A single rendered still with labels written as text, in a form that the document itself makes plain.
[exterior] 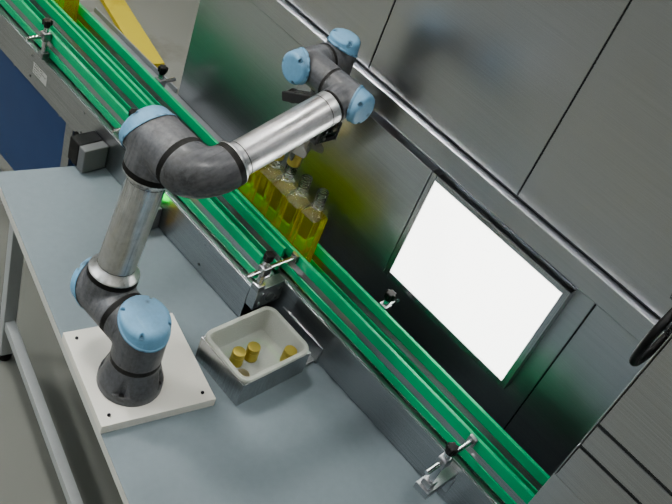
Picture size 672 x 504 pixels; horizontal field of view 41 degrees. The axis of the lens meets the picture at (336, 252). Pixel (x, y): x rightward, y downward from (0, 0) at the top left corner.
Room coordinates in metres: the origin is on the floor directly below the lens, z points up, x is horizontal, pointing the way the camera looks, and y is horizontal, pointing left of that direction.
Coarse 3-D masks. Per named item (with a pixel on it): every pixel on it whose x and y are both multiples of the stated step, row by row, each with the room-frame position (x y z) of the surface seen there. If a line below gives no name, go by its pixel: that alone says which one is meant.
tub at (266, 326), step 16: (240, 320) 1.55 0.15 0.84; (256, 320) 1.59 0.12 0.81; (272, 320) 1.61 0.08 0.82; (208, 336) 1.45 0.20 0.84; (224, 336) 1.51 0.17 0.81; (240, 336) 1.55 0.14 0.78; (256, 336) 1.58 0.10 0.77; (272, 336) 1.60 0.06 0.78; (288, 336) 1.58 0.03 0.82; (224, 352) 1.49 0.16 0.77; (272, 352) 1.55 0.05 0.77; (304, 352) 1.53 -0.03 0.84; (240, 368) 1.46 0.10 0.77; (256, 368) 1.48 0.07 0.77; (272, 368) 1.44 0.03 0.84
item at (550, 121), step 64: (256, 0) 2.15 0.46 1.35; (320, 0) 2.07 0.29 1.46; (384, 0) 1.97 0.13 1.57; (448, 0) 1.89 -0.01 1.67; (512, 0) 1.81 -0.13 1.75; (576, 0) 1.74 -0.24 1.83; (640, 0) 1.68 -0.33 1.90; (192, 64) 2.28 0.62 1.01; (256, 64) 2.14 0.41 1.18; (384, 64) 1.94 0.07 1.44; (448, 64) 1.85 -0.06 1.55; (512, 64) 1.78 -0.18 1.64; (576, 64) 1.71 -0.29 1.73; (640, 64) 1.65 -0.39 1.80; (448, 128) 1.81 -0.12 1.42; (512, 128) 1.74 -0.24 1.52; (576, 128) 1.67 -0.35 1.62; (640, 128) 1.61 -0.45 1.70; (512, 192) 1.70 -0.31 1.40; (576, 192) 1.63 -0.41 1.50; (640, 192) 1.58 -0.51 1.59; (576, 256) 1.57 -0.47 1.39; (640, 256) 1.54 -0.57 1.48; (576, 320) 1.55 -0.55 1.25; (640, 320) 1.47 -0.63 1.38; (512, 384) 1.57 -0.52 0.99; (576, 384) 1.51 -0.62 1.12
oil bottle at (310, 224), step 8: (304, 208) 1.76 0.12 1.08; (312, 208) 1.76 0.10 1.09; (304, 216) 1.75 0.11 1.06; (312, 216) 1.74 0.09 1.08; (320, 216) 1.75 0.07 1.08; (296, 224) 1.76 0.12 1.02; (304, 224) 1.75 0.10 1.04; (312, 224) 1.74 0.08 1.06; (320, 224) 1.76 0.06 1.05; (296, 232) 1.75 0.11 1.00; (304, 232) 1.74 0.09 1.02; (312, 232) 1.74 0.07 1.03; (320, 232) 1.77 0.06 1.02; (296, 240) 1.75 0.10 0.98; (304, 240) 1.74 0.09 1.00; (312, 240) 1.75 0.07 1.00; (296, 248) 1.74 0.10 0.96; (304, 248) 1.74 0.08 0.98; (312, 248) 1.76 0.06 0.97; (304, 256) 1.75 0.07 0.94; (312, 256) 1.78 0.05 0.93
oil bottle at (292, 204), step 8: (288, 192) 1.79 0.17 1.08; (296, 192) 1.79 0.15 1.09; (288, 200) 1.78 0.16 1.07; (296, 200) 1.77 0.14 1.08; (304, 200) 1.78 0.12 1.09; (288, 208) 1.77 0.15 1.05; (296, 208) 1.76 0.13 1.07; (280, 216) 1.78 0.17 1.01; (288, 216) 1.77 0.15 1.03; (296, 216) 1.76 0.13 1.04; (280, 224) 1.78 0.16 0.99; (288, 224) 1.76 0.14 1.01; (280, 232) 1.77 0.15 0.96; (288, 232) 1.76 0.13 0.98; (288, 240) 1.77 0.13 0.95
